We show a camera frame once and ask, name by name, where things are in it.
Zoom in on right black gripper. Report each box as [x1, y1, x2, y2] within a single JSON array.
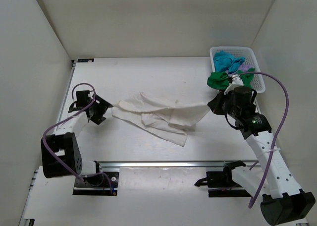
[[207, 90, 240, 119]]

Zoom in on white t shirt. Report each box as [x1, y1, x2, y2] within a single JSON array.
[[111, 92, 210, 147]]

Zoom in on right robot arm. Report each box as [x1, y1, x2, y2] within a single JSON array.
[[208, 86, 316, 226]]

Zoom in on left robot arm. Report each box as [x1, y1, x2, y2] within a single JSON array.
[[41, 90, 113, 185]]

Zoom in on green t shirt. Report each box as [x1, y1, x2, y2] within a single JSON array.
[[207, 71, 254, 90]]

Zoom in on teal t shirt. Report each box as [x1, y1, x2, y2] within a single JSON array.
[[213, 51, 245, 74]]

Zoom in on lilac t shirt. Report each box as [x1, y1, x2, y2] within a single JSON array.
[[225, 64, 255, 76]]

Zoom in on white plastic basket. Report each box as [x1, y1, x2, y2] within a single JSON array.
[[210, 46, 265, 93]]

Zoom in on black label sticker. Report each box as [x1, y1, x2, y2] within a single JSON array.
[[77, 58, 94, 63]]

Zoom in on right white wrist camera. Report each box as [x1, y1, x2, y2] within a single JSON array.
[[224, 75, 244, 95]]

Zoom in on aluminium table rail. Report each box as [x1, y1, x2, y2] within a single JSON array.
[[100, 161, 230, 168]]

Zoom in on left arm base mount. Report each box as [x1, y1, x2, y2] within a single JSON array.
[[73, 161, 119, 196]]

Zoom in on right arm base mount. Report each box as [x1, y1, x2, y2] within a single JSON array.
[[194, 161, 251, 198]]

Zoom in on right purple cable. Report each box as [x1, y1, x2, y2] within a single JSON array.
[[231, 71, 290, 209]]

